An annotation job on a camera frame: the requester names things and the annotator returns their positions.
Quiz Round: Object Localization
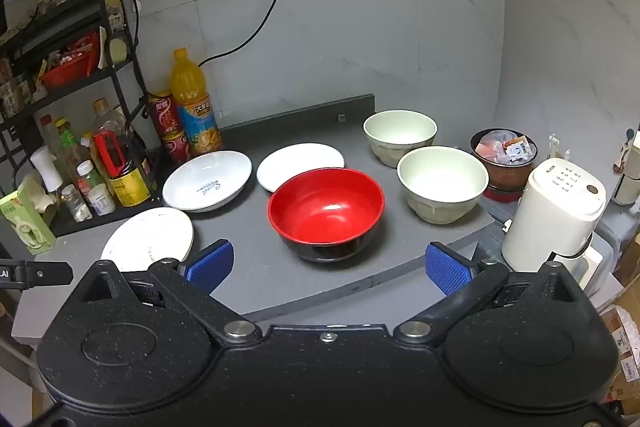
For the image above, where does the black metal shelf rack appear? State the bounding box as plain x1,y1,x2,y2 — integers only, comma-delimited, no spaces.
0,0,166,238

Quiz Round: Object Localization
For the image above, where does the orange juice bottle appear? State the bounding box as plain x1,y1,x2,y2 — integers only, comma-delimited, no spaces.
169,48,222,156

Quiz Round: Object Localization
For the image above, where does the black power cable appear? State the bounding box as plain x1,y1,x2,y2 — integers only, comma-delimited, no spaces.
198,0,284,70

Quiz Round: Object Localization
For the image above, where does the green spice bottle white cap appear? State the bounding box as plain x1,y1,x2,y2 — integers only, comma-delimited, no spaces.
76,159,104,197

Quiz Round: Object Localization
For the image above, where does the red drink can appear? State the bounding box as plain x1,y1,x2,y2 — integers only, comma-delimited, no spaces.
162,130,192,165
148,90,182,138

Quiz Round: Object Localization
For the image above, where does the white bowl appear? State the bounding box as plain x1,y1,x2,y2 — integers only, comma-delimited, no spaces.
396,146,489,225
362,109,438,168

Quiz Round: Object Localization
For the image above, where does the white lidded jar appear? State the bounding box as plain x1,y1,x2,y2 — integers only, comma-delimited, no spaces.
87,183,116,216

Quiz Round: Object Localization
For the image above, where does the red drink can upper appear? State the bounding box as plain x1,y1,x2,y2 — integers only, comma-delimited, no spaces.
148,90,182,138

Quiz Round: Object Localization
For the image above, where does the white Sweet plate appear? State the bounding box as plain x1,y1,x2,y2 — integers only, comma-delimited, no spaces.
162,150,253,212

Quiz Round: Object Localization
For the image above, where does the clear salt jar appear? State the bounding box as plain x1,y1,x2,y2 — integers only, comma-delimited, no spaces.
61,184,92,222

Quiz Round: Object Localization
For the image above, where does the green carton box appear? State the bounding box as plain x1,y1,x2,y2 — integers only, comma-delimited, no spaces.
1,188,55,255

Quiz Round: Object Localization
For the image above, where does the brown pot with packets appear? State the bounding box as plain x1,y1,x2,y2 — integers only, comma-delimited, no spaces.
470,128,538,202

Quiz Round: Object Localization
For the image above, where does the red and black bowl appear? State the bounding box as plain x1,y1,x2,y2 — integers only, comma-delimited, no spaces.
267,168,386,263

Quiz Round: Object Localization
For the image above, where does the white gold-rimmed plate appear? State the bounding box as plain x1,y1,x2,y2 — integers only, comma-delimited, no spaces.
101,207,194,272

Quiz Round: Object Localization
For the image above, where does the cream electric kettle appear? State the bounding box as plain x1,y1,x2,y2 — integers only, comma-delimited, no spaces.
501,158,608,289

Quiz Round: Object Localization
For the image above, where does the red drink can lower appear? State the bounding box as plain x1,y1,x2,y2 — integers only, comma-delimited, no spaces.
162,130,192,165

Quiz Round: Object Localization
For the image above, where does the white Bakery plate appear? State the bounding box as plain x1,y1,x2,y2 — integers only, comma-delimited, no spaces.
256,142,345,193

